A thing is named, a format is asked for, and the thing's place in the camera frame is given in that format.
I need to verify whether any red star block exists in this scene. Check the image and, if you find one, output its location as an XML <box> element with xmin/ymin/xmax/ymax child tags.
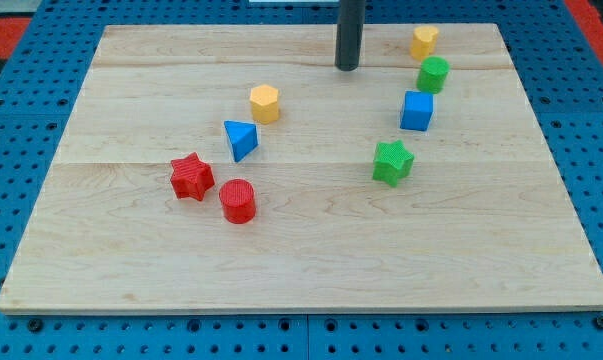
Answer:
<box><xmin>170</xmin><ymin>152</ymin><xmax>215</xmax><ymax>201</ymax></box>

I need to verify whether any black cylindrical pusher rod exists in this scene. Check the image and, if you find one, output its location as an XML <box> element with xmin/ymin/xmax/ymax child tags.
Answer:
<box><xmin>334</xmin><ymin>0</ymin><xmax>365</xmax><ymax>72</ymax></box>

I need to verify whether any yellow hexagon block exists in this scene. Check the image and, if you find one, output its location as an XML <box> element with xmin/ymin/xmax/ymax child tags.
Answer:
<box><xmin>249</xmin><ymin>84</ymin><xmax>280</xmax><ymax>124</ymax></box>

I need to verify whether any light wooden board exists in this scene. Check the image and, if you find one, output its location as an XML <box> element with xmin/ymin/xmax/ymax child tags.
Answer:
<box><xmin>0</xmin><ymin>23</ymin><xmax>603</xmax><ymax>315</ymax></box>

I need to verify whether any red cylinder block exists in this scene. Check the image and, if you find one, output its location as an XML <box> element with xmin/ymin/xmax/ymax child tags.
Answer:
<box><xmin>219</xmin><ymin>179</ymin><xmax>256</xmax><ymax>224</ymax></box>

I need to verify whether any blue cube block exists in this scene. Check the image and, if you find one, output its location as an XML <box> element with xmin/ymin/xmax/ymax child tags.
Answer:
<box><xmin>399</xmin><ymin>91</ymin><xmax>434</xmax><ymax>131</ymax></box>

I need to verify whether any green cylinder block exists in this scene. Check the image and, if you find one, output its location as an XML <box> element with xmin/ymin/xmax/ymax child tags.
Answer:
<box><xmin>416</xmin><ymin>56</ymin><xmax>450</xmax><ymax>94</ymax></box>

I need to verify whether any green star block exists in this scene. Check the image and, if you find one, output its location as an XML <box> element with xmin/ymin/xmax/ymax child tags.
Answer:
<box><xmin>372</xmin><ymin>140</ymin><xmax>415</xmax><ymax>187</ymax></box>

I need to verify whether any blue triangle block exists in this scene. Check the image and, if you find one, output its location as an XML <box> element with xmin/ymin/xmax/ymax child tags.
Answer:
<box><xmin>224</xmin><ymin>120</ymin><xmax>258</xmax><ymax>162</ymax></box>

